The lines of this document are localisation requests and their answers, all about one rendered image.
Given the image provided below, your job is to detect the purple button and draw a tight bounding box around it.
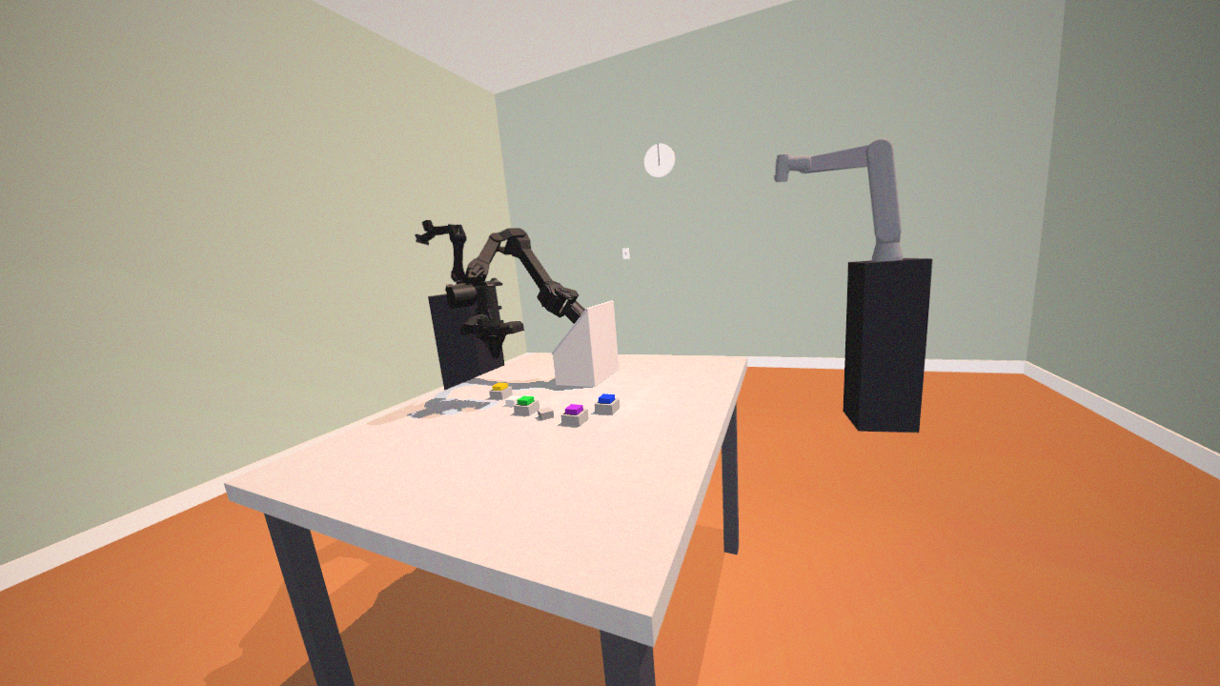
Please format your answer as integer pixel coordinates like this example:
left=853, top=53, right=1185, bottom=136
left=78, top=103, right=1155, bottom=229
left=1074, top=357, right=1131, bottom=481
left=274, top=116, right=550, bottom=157
left=560, top=404, right=589, bottom=427

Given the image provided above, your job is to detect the green button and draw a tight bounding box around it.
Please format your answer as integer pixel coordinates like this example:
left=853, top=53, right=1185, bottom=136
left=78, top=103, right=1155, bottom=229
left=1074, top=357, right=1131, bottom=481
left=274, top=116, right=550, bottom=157
left=512, top=395, right=539, bottom=416

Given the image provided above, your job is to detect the yellow button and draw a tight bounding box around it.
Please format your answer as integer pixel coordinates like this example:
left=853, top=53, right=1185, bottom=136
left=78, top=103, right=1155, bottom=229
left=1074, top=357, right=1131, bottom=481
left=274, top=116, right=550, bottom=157
left=488, top=383, right=512, bottom=400

